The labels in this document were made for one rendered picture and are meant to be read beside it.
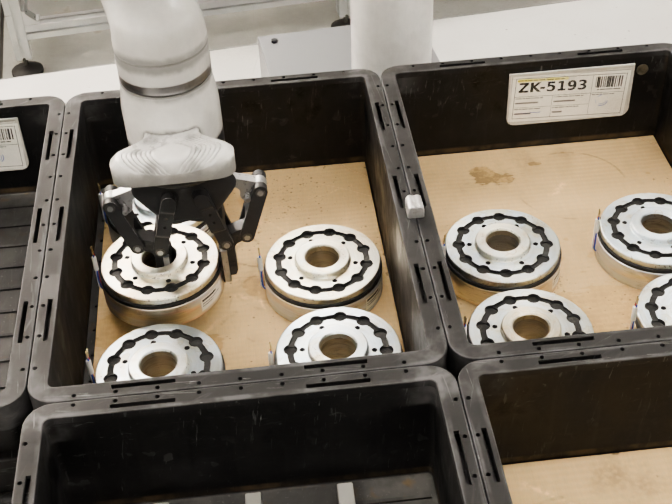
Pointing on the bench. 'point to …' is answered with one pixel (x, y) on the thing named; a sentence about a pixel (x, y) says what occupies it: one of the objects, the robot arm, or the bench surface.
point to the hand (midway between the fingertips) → (197, 263)
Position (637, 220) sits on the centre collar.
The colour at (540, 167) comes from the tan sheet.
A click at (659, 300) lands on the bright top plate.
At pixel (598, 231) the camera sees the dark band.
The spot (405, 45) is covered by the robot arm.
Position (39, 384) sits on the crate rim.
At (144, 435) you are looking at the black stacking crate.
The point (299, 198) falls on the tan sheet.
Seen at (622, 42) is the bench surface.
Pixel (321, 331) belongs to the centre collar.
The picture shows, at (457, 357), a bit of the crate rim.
